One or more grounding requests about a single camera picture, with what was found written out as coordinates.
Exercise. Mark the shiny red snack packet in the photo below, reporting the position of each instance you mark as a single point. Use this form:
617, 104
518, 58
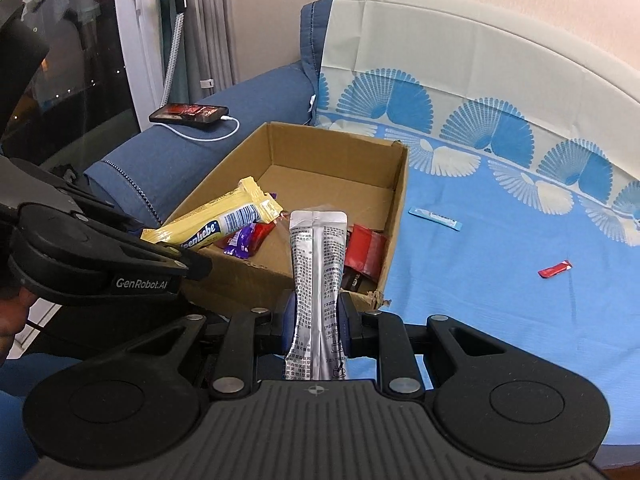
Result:
261, 232

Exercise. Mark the brown cardboard box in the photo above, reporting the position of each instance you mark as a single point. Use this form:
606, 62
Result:
325, 180

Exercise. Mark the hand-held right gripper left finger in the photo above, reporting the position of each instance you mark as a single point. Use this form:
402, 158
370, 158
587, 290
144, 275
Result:
289, 322

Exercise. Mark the person's leg in blue trousers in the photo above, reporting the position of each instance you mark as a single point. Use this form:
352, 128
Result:
30, 370

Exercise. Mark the small red sachet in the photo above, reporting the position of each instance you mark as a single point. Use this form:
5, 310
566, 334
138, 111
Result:
555, 269

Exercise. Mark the white radiator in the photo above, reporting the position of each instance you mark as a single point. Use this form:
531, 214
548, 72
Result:
215, 20

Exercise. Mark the blue sofa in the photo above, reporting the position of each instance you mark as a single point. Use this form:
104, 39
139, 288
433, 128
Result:
175, 160

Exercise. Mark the purple candy wrapper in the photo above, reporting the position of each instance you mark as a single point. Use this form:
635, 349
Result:
240, 240

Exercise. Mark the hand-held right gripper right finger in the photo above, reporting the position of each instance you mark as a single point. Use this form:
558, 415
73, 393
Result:
345, 325

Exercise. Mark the red boxed nut bar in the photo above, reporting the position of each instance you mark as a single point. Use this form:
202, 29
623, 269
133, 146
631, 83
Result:
365, 252

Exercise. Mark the silver stick packet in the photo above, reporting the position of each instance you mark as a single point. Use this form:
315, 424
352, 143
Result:
315, 270

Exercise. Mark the black snack packet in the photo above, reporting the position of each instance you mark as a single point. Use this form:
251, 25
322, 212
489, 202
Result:
355, 281

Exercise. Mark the blue white fan-print blanket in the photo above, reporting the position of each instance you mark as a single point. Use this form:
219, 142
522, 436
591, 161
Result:
500, 260

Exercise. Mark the black smartphone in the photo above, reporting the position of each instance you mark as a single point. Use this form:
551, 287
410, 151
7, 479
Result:
190, 112

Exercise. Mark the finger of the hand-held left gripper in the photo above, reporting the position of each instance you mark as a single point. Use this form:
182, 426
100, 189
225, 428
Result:
115, 220
195, 266

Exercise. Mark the white door frame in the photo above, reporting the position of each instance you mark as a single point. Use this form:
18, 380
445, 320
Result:
140, 35

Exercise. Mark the person's left hand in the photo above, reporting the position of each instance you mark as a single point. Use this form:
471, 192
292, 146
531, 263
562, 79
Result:
10, 320

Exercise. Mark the yellow snack bar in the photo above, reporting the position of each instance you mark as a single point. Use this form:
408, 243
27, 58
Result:
225, 220

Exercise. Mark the small blue white sachet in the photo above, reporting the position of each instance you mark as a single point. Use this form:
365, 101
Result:
435, 217

